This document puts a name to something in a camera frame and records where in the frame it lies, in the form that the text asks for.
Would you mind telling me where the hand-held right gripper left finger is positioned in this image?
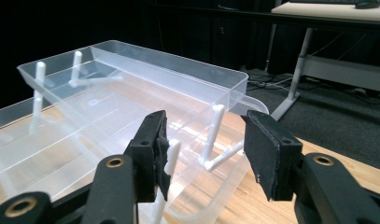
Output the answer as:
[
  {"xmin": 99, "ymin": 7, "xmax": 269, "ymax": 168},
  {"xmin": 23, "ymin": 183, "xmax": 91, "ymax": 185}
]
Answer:
[{"xmin": 123, "ymin": 110, "xmax": 172, "ymax": 203}]

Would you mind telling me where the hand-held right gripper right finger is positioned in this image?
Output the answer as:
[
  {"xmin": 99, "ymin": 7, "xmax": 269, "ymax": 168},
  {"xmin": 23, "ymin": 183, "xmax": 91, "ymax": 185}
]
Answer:
[{"xmin": 241, "ymin": 109, "xmax": 304, "ymax": 202}]

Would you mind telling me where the clear plastic storage box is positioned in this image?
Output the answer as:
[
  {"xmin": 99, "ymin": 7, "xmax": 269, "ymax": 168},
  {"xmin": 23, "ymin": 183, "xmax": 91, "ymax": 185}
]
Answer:
[{"xmin": 0, "ymin": 39, "xmax": 270, "ymax": 224}]

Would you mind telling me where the desk with grey metal legs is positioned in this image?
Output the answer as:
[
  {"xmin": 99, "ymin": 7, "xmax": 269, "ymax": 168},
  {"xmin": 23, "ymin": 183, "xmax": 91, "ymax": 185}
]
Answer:
[{"xmin": 265, "ymin": 0, "xmax": 380, "ymax": 122}]

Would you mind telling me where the black computer mouse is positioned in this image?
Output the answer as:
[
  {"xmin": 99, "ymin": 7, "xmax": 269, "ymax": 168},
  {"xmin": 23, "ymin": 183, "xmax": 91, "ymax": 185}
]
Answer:
[{"xmin": 355, "ymin": 1, "xmax": 380, "ymax": 9}]

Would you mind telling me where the tangle of floor cables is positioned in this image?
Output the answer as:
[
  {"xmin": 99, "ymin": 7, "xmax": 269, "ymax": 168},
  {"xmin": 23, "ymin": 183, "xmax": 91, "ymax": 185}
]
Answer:
[{"xmin": 245, "ymin": 70, "xmax": 293, "ymax": 92}]

